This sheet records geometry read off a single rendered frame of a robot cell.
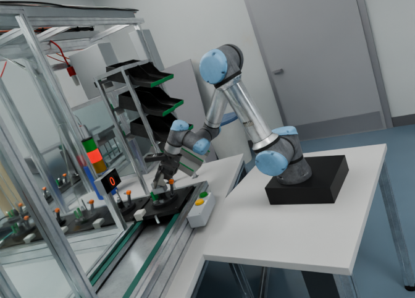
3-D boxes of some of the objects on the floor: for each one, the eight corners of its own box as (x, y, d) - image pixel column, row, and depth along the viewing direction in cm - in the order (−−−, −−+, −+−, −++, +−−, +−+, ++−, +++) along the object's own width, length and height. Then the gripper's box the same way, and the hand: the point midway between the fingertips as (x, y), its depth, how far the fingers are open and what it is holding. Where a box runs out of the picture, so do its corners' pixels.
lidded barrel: (260, 151, 487) (246, 108, 471) (247, 168, 443) (230, 121, 427) (228, 156, 517) (213, 116, 501) (212, 173, 473) (196, 129, 457)
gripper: (177, 160, 151) (164, 197, 159) (185, 151, 162) (172, 186, 170) (160, 153, 152) (148, 190, 160) (169, 143, 162) (157, 178, 171)
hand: (156, 183), depth 165 cm, fingers closed on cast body, 4 cm apart
